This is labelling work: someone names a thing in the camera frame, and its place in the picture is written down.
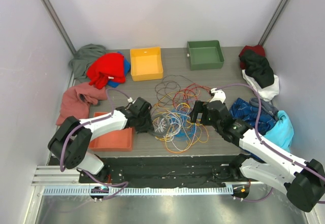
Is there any black cloth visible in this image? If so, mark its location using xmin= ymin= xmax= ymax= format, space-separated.
xmin=239 ymin=50 xmax=275 ymax=88

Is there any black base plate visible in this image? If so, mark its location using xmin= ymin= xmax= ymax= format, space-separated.
xmin=48 ymin=154 xmax=254 ymax=188

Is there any aluminium corner post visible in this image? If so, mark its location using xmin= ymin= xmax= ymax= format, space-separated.
xmin=41 ymin=0 xmax=76 ymax=54
xmin=258 ymin=0 xmax=290 ymax=46

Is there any pink cloth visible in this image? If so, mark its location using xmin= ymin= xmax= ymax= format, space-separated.
xmin=56 ymin=82 xmax=107 ymax=126

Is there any grey coiled cable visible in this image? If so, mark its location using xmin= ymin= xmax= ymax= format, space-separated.
xmin=149 ymin=114 xmax=173 ymax=137

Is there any blue striped cloth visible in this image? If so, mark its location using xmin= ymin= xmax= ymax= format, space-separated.
xmin=229 ymin=98 xmax=276 ymax=135

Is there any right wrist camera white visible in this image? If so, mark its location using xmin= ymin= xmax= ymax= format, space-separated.
xmin=209 ymin=88 xmax=226 ymax=103

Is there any right aluminium corner post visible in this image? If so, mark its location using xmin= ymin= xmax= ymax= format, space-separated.
xmin=258 ymin=0 xmax=290 ymax=46

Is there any green plastic bin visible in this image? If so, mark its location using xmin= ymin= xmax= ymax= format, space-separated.
xmin=187 ymin=40 xmax=224 ymax=71

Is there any white cable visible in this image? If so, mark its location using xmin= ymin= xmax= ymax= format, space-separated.
xmin=154 ymin=109 xmax=199 ymax=151

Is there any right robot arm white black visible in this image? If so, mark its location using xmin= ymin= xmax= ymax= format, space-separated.
xmin=190 ymin=101 xmax=324 ymax=212

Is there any grey blue cloth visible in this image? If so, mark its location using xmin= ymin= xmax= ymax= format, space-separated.
xmin=249 ymin=98 xmax=279 ymax=120

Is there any red cable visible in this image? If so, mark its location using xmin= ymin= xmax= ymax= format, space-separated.
xmin=172 ymin=81 xmax=216 ymax=113

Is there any brown cable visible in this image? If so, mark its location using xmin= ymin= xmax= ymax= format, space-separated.
xmin=154 ymin=74 xmax=193 ymax=105

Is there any slotted cable duct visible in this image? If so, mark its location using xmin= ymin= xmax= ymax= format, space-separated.
xmin=43 ymin=185 xmax=233 ymax=196

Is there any yellow plastic bin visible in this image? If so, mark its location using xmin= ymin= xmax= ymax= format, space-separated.
xmin=130 ymin=47 xmax=164 ymax=82

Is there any white cloth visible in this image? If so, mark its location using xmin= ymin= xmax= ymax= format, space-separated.
xmin=242 ymin=70 xmax=280 ymax=102

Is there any yellow cable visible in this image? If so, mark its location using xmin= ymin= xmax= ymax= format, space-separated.
xmin=152 ymin=91 xmax=210 ymax=154

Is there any blue cloth under red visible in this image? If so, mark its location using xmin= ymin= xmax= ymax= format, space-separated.
xmin=107 ymin=51 xmax=131 ymax=88

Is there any light blue cloth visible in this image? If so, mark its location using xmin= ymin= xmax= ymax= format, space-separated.
xmin=264 ymin=110 xmax=294 ymax=152

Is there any orange plastic bin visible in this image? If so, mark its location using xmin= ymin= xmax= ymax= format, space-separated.
xmin=88 ymin=127 xmax=135 ymax=152

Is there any left aluminium corner post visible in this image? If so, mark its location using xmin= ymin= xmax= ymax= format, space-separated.
xmin=41 ymin=0 xmax=76 ymax=54

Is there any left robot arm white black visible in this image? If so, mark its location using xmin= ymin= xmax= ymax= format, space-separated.
xmin=48 ymin=97 xmax=153 ymax=183

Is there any dark red cloth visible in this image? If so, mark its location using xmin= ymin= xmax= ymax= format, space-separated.
xmin=239 ymin=45 xmax=266 ymax=57

